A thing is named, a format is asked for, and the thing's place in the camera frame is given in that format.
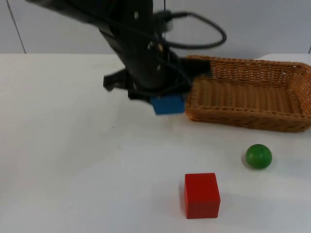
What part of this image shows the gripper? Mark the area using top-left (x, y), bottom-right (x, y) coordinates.
top-left (103, 57), bottom-right (212, 103)

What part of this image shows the blue block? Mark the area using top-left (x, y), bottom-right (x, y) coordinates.
top-left (150, 94), bottom-right (185, 116)

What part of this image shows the pale brown wicker basket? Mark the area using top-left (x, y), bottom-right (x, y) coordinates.
top-left (178, 55), bottom-right (311, 133)

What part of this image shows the red cube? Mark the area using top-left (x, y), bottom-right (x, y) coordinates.
top-left (184, 172), bottom-right (221, 220)

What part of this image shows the green ball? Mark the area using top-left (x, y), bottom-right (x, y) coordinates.
top-left (245, 143), bottom-right (273, 170)

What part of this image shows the black cable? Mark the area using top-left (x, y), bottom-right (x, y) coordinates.
top-left (155, 10), bottom-right (228, 50)

